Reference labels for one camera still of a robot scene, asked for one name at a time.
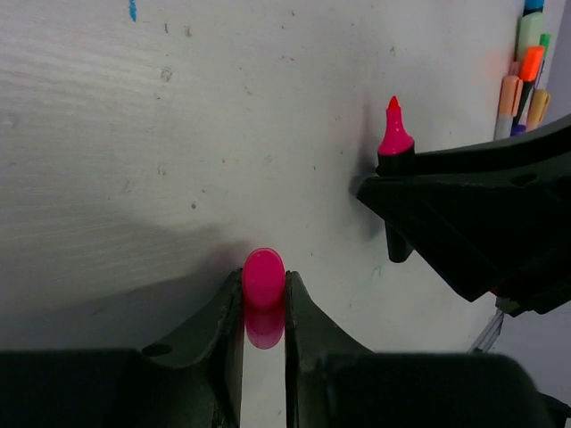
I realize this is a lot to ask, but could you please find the black pink highlighter pen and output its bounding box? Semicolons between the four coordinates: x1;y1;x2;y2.
376;95;415;263

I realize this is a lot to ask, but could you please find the blue highlighter pen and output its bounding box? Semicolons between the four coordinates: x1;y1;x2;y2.
523;0;544;15

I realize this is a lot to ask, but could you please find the orange black highlighter pen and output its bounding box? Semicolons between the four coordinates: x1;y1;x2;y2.
512;45;546;126

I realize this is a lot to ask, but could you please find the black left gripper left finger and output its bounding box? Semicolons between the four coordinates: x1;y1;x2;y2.
142;269;244;427

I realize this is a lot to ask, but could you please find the purple black highlighter pen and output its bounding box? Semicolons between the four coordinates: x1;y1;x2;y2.
510;124;526;137

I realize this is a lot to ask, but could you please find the mint green highlighter pen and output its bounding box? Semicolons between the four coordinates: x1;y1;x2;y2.
516;12;544;62

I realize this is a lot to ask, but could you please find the pink highlighter cap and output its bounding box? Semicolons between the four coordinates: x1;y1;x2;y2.
242;248;286;350

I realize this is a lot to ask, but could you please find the yellow pastel highlighter pen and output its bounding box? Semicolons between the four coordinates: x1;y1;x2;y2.
525;88;550;132

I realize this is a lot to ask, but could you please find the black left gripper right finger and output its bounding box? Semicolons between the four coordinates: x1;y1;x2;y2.
285;271;372;427

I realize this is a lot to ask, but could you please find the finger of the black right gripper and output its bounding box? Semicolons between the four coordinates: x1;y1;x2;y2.
377;113;571;177
357;169;570;314

